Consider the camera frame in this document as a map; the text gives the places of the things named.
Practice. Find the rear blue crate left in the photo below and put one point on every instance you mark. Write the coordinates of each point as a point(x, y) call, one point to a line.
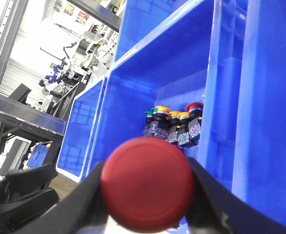
point(140, 17)

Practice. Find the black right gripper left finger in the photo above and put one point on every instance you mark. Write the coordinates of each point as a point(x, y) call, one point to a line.
point(81, 212)

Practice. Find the red mushroom push button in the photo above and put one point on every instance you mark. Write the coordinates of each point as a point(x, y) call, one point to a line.
point(147, 185)

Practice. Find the large blue crate left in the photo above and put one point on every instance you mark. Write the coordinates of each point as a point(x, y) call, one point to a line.
point(187, 58)

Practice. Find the dark steel shelf frame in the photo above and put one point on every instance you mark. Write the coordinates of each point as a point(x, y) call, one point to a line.
point(17, 118)

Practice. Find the red push button in crate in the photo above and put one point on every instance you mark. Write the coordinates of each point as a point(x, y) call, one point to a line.
point(195, 111)

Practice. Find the large blue crate right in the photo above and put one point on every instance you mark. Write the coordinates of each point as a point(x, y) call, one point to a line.
point(259, 171)

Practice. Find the large blue crate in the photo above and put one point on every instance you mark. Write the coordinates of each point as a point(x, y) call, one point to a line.
point(187, 58)
point(259, 171)

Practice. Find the yellow push button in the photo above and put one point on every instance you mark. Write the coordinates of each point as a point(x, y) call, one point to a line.
point(161, 130)
point(182, 132)
point(173, 122)

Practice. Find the black gripper of other arm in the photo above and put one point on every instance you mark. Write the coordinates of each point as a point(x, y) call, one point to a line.
point(25, 197)

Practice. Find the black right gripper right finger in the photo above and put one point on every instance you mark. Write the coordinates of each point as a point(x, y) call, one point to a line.
point(216, 210)

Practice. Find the small blue side crate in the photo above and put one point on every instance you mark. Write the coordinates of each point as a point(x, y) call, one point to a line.
point(78, 139)

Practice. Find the green push button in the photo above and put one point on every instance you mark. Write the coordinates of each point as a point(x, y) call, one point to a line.
point(148, 119)
point(154, 111)

